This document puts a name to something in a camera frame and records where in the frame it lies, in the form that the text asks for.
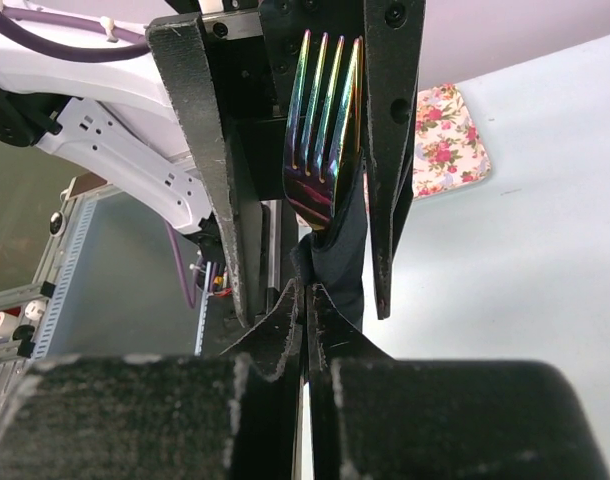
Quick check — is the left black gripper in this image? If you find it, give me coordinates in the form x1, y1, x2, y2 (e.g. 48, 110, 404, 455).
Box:
146, 1, 426, 327

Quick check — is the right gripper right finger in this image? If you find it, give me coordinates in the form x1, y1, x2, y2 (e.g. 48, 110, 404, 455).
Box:
306, 285, 609, 479

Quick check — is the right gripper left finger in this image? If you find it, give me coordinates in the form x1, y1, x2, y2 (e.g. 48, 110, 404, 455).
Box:
0, 280, 302, 479

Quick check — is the iridescent rainbow fork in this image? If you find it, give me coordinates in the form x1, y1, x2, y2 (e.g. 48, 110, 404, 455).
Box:
282, 30, 364, 231

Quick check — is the black paper napkin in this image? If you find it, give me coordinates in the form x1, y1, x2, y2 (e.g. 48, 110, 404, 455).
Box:
290, 166, 368, 330

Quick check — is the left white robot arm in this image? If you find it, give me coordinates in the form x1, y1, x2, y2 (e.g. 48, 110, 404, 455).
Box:
0, 1, 426, 324

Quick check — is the floral cloth mat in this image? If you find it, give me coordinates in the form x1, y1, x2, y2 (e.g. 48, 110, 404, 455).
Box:
412, 84, 492, 198

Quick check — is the aluminium rail frame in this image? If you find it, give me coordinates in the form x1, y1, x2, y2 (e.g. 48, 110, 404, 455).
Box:
0, 173, 115, 395

